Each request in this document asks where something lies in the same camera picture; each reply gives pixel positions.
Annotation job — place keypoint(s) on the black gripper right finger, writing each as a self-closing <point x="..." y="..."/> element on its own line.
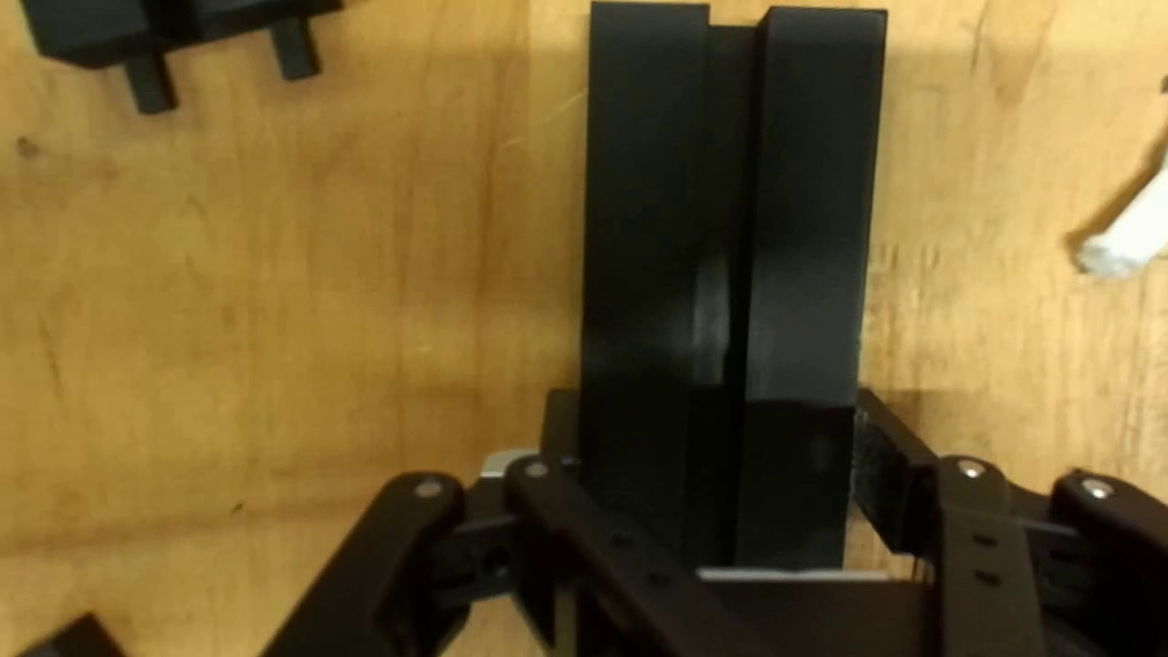
<point x="895" y="479"/>

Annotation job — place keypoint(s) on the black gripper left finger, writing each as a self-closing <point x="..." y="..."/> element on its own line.
<point x="560" y="428"/>

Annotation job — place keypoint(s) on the black track piece with pegs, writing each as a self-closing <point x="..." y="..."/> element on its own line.
<point x="140" y="36"/>

